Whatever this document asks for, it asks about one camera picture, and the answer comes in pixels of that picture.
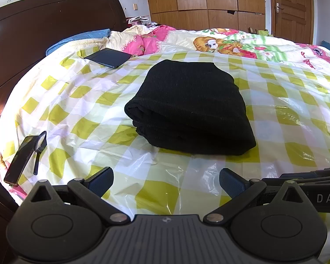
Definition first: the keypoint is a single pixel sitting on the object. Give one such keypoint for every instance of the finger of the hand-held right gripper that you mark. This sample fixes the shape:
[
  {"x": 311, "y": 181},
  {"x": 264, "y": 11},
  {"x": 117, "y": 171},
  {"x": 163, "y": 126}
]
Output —
[
  {"x": 328, "y": 172},
  {"x": 313, "y": 178}
]

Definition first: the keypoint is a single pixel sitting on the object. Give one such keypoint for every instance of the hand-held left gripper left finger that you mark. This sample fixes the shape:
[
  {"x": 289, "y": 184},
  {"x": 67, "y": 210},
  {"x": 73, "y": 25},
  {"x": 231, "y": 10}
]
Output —
[{"x": 103, "y": 181}]

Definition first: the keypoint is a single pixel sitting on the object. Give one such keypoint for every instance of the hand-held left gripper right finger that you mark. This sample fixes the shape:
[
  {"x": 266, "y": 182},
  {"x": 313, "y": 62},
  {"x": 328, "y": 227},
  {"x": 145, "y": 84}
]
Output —
[{"x": 231, "y": 183}]

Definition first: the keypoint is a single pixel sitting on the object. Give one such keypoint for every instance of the black pants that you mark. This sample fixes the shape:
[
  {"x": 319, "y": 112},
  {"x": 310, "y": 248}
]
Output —
[{"x": 189, "y": 107}]

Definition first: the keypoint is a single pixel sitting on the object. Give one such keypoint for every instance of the black magnifying glass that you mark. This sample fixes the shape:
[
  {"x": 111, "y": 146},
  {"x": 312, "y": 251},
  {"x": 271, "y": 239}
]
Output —
[{"x": 36, "y": 161}]

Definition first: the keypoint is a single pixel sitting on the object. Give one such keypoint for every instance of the green checkered plastic sheet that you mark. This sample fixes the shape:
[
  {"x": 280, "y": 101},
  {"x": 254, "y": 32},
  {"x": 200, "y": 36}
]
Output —
[{"x": 85, "y": 110}]

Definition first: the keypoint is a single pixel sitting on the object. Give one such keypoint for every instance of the black phone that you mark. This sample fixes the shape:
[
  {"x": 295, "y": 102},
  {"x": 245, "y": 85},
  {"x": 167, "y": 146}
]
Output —
[{"x": 19, "y": 162}]

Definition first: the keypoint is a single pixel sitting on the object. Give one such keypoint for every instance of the dark tablet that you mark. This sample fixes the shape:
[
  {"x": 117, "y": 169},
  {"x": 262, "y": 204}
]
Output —
[{"x": 110, "y": 57}]

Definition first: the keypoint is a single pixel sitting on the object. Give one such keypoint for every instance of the blue pillow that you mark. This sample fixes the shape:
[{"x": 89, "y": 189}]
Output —
[{"x": 79, "y": 37}]

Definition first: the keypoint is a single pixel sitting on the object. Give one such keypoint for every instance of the cartoon printed quilt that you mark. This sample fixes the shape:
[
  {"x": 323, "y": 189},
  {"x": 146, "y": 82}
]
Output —
[{"x": 236, "y": 37}]

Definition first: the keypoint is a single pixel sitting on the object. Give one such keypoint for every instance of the dark wooden headboard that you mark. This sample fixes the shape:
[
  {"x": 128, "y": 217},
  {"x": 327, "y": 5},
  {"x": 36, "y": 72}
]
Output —
[{"x": 44, "y": 27}]

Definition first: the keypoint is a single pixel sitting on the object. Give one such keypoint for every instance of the pink white bag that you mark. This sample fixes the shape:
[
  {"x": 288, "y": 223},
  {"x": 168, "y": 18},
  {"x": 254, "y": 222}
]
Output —
[{"x": 137, "y": 19}]

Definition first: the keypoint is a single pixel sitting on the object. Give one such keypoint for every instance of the wooden door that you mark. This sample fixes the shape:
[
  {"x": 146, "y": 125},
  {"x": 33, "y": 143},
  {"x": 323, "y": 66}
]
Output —
[{"x": 294, "y": 11}]

